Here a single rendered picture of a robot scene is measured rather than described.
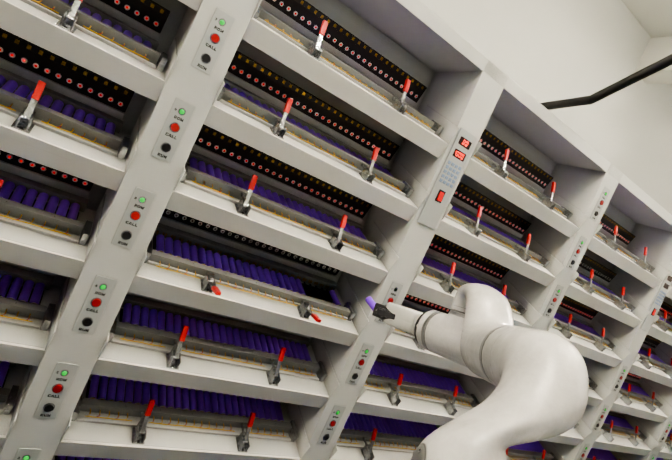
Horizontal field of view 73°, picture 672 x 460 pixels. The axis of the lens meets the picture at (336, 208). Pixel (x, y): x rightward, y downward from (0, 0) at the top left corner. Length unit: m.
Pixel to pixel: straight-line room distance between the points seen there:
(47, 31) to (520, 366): 0.88
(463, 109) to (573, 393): 0.89
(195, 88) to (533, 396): 0.77
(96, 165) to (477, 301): 0.74
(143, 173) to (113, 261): 0.19
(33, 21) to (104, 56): 0.11
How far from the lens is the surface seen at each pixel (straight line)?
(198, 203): 0.99
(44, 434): 1.18
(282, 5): 1.21
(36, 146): 0.96
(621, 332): 2.42
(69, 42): 0.95
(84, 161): 0.96
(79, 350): 1.08
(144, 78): 0.95
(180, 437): 1.29
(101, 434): 1.23
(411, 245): 1.27
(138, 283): 1.03
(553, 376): 0.56
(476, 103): 1.32
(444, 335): 0.93
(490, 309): 0.83
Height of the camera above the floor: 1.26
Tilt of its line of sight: 2 degrees down
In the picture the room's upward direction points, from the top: 25 degrees clockwise
